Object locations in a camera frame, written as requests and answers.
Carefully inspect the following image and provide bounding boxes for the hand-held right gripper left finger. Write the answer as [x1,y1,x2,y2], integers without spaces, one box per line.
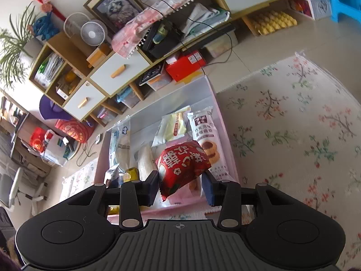
[60,171,161,230]

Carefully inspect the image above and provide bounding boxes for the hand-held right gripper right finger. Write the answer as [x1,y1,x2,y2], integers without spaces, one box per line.
[201,171,301,229]

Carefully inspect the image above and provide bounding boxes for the white bread packet blue print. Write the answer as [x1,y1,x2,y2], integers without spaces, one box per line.
[137,143,159,182]
[109,116,134,176]

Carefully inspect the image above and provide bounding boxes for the red snack packet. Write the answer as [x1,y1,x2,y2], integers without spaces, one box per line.
[156,140,213,201]

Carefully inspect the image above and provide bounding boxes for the small blue silver packet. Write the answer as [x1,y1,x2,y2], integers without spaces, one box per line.
[104,164,126,189]

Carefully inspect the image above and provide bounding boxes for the white chocolate roll packet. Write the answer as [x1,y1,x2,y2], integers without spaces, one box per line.
[187,106,228,182]

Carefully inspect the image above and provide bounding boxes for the white yellow snack packet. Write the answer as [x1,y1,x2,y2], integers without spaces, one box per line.
[152,105,191,148]

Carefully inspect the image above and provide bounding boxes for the clear plastic storage bin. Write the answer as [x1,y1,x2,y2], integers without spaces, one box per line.
[95,75,242,224]

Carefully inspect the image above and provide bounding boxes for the yellow snack cup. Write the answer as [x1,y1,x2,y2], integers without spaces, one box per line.
[123,167,141,183]

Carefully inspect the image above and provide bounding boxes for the blue lid storage bin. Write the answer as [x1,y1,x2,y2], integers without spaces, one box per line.
[116,85,142,110]

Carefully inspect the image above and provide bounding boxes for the red round bag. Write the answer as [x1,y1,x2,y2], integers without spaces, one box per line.
[54,118,95,145]

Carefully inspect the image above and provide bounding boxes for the white plastic bag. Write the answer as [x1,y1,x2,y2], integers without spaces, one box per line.
[42,129,77,168]

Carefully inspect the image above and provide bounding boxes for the floral cloth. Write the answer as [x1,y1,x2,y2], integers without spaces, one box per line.
[60,51,361,271]

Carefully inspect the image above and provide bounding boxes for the clear bin dark lid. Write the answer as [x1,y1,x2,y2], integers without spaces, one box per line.
[138,63,173,92]

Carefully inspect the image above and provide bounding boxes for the red gift bag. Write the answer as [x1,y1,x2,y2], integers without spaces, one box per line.
[29,126,49,153]

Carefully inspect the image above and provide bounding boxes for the red cardboard box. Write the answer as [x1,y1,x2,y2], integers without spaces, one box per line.
[164,50,208,83]

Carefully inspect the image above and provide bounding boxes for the grey office chair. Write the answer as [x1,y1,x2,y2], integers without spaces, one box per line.
[0,166,49,213]

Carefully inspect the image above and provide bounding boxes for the small wooden box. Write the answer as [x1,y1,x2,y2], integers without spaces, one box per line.
[85,43,112,69]

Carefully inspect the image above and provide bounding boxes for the black open box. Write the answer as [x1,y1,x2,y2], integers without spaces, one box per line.
[142,21,184,60]

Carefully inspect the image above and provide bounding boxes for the wooden cabinet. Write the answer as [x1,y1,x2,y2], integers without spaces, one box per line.
[28,0,331,128]

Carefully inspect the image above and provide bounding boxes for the wooden desk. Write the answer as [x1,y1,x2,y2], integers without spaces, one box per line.
[0,95,52,176]

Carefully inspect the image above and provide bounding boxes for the pink patterned cloth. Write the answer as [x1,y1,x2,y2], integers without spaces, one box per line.
[111,0,227,60]

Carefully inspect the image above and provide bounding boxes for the white desk fan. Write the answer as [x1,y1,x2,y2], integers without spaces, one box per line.
[80,19,108,47]

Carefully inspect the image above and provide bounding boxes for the folded white green cloth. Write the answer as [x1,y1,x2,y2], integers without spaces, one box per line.
[180,2,231,39]

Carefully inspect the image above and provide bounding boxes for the yellow egg tray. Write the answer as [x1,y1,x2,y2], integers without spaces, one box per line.
[242,9,299,37]

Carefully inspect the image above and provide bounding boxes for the white fan guard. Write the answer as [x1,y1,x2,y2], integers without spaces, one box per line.
[63,12,91,39]

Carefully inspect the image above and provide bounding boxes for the framed cat picture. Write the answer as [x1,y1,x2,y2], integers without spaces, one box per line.
[83,0,145,35]

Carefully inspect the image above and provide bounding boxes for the blue plush toy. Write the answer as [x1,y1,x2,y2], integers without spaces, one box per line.
[32,12,60,39]

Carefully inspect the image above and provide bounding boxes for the potted green plant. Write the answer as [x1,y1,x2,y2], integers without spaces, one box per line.
[0,2,43,83]

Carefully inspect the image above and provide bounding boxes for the white red carton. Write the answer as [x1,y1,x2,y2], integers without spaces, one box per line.
[287,0,331,21]

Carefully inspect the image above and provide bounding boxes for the blue plastic stool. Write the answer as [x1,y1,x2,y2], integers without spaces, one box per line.
[326,0,361,23]

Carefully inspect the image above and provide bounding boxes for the black charger cable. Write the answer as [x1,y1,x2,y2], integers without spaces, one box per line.
[140,0,235,69]

